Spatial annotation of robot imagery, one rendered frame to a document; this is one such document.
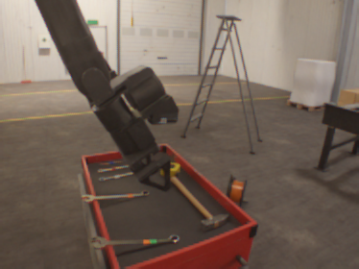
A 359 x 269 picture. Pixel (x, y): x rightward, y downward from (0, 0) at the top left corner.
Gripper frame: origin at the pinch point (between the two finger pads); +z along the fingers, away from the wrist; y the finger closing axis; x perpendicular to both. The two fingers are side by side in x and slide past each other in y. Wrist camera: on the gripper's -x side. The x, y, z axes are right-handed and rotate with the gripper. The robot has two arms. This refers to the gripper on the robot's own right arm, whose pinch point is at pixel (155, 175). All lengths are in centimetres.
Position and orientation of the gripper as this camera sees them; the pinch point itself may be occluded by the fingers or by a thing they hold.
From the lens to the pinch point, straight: 53.0
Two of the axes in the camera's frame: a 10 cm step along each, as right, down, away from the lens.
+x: -7.9, 5.7, -2.3
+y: -4.7, -3.0, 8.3
